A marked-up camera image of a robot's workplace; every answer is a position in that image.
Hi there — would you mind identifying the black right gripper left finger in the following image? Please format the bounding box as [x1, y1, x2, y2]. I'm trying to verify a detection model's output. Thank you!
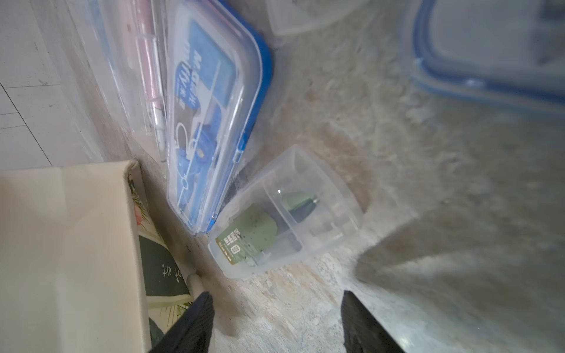
[149, 291, 215, 353]

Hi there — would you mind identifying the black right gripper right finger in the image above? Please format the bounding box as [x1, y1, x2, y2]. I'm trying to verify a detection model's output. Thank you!
[341, 291, 404, 353]

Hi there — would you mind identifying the floral canvas tote bag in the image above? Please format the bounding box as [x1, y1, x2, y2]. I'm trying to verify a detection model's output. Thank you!
[1, 160, 203, 352]

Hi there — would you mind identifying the clear case green label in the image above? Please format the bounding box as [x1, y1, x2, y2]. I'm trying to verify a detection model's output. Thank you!
[208, 145, 363, 279]

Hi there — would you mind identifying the blue plastic case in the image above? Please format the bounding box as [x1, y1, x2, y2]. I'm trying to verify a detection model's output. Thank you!
[167, 1, 273, 234]
[400, 1, 564, 117]

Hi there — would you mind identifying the clear case pink compass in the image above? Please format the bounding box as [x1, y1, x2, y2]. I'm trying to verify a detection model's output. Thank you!
[88, 1, 167, 163]

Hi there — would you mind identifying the clear plastic stationery box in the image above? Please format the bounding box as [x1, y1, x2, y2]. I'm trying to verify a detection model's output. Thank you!
[266, 0, 368, 36]

